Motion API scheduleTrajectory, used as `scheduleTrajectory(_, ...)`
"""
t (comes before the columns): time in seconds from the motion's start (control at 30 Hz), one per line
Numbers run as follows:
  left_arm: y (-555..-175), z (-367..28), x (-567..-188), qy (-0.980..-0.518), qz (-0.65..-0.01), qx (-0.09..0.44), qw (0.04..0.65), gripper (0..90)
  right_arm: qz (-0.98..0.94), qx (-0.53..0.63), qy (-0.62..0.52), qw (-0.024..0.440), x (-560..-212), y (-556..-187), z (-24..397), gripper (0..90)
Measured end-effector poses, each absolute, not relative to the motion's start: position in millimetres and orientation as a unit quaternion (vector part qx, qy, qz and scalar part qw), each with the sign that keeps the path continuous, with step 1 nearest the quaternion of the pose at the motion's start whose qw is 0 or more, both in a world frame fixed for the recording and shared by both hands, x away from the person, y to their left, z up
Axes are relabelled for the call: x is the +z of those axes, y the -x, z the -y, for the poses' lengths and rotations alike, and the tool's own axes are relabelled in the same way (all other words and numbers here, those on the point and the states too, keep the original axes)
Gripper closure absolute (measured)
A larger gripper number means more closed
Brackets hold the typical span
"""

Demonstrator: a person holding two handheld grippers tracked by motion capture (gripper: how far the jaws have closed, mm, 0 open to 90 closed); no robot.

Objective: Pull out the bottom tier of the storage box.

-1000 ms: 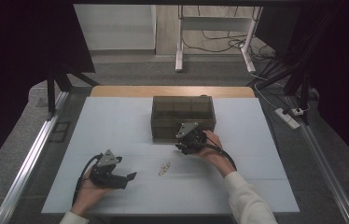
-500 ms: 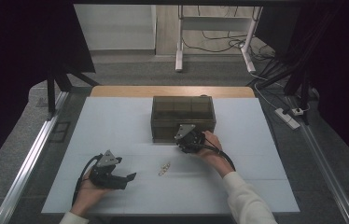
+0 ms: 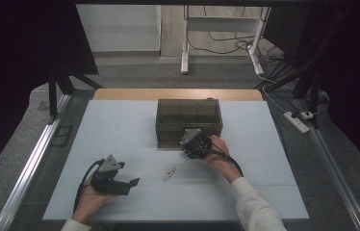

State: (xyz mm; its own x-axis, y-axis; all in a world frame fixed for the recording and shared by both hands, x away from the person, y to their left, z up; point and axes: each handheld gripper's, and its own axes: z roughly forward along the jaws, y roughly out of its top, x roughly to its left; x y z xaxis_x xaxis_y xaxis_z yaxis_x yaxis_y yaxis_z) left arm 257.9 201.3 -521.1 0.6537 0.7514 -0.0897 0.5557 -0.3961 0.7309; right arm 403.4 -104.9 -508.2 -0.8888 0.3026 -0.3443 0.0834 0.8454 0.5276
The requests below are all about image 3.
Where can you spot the black metal stand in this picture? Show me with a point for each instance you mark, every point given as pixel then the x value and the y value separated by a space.
pixel 53 96
pixel 313 93

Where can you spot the white plug adapter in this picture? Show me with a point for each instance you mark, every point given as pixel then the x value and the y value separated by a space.
pixel 307 115

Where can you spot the dark transparent drawer box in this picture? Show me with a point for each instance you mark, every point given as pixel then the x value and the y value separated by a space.
pixel 181 114

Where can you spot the person's left hand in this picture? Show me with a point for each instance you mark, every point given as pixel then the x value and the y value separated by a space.
pixel 86 205

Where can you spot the black curtain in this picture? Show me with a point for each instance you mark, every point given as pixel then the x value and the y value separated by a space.
pixel 354 80
pixel 14 64

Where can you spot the person's right hand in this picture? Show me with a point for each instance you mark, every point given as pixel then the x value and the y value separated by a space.
pixel 221 154

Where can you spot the small gold hair clip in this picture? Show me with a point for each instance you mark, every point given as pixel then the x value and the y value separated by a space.
pixel 169 174

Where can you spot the aluminium rail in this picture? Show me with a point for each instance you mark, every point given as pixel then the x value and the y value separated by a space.
pixel 337 179
pixel 27 174

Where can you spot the white foam board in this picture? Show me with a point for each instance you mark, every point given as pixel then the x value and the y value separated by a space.
pixel 120 134

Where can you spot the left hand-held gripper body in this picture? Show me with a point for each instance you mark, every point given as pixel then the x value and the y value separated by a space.
pixel 107 178

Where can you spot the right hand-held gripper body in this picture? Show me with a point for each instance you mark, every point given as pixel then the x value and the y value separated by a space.
pixel 194 144

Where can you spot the white power strip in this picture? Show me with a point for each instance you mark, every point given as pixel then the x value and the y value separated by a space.
pixel 296 122

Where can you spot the white desk frame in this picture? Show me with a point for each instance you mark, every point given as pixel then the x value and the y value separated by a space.
pixel 219 23

